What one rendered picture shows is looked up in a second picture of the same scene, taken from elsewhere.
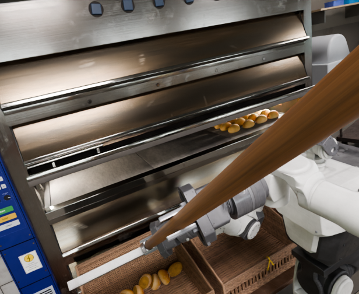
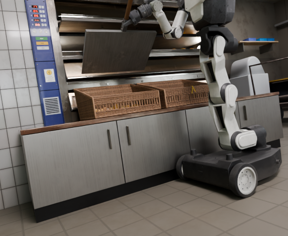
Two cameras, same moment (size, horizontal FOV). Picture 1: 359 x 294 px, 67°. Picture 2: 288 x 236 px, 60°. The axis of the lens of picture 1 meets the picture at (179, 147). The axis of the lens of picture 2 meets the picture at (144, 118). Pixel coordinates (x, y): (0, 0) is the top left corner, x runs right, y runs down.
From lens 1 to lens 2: 1.60 m
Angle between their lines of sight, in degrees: 18
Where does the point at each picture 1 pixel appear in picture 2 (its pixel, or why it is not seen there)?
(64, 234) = (70, 69)
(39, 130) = (67, 5)
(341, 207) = not seen: outside the picture
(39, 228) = (57, 59)
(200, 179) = (152, 65)
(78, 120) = (87, 7)
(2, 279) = (31, 83)
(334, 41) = (251, 60)
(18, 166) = (54, 19)
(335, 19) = (253, 54)
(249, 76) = not seen: hidden behind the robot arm
